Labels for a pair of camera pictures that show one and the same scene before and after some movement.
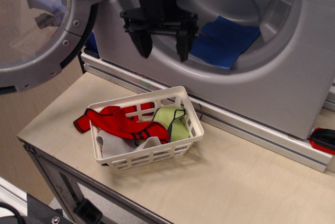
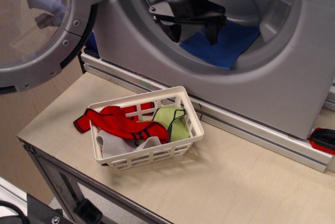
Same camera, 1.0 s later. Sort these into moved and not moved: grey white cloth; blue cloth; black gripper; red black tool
Moved: black gripper
Not moved: blue cloth; grey white cloth; red black tool
